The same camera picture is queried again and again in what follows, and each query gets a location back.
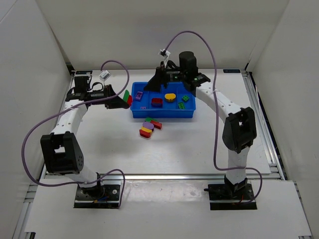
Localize green red sloped brick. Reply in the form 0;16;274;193
123;90;133;106

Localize yellow oval brick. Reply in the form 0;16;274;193
164;93;176;103

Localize purple curved brick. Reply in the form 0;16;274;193
135;91;143;102

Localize small green brick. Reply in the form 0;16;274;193
181;95;190;103

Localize red yellow purple brick stack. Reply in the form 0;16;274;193
139;121;154;138

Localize green number two brick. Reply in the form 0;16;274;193
177;102;186;110

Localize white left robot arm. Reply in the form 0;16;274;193
40;75;130;194

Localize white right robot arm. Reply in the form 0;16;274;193
144;50;257;193

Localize blue divided plastic bin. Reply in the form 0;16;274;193
130;82;196;119

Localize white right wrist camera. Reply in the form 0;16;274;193
159;49;170;66

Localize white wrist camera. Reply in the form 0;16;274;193
99;70;111;81
159;49;170;66

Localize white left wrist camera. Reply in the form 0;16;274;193
99;70;111;81

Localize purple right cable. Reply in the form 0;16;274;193
164;30;263;205

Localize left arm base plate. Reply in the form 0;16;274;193
73;180;126;209

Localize aluminium front rail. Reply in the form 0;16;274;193
44;173;279;180

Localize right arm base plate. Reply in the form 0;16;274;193
204;184;257;211

